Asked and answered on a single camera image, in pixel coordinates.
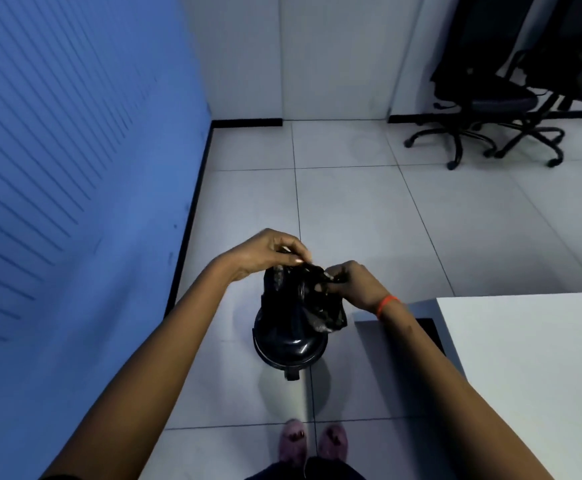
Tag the person's dark trousers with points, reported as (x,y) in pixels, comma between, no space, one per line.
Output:
(305,469)

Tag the person's left fingers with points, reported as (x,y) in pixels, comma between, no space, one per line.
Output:
(296,250)

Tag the person's right forearm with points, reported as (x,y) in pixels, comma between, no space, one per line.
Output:
(463,394)

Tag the black plastic garbage bag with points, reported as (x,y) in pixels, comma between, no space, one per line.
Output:
(316,294)

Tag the black office chair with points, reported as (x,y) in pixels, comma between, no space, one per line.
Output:
(475,79)
(553,77)

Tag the person's pink slipper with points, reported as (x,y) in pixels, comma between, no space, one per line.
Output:
(333,441)
(293,440)

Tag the person's pink left slipper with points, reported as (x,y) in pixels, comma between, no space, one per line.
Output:
(293,440)

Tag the person's pink right slipper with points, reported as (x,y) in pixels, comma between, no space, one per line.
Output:
(333,441)

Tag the person's right fingers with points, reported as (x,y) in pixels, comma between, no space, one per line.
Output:
(335,278)

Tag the person's left hand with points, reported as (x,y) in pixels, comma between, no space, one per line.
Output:
(258,254)

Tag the person's left forearm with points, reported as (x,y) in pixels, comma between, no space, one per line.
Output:
(143,367)

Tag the person's right hand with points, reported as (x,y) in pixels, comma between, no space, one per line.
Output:
(358,287)

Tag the black pedal trash bin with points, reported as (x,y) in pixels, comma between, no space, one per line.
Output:
(289,334)

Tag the white table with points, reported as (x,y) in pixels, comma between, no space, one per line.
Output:
(515,374)

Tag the orange wristband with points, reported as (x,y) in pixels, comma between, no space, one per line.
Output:
(385,305)

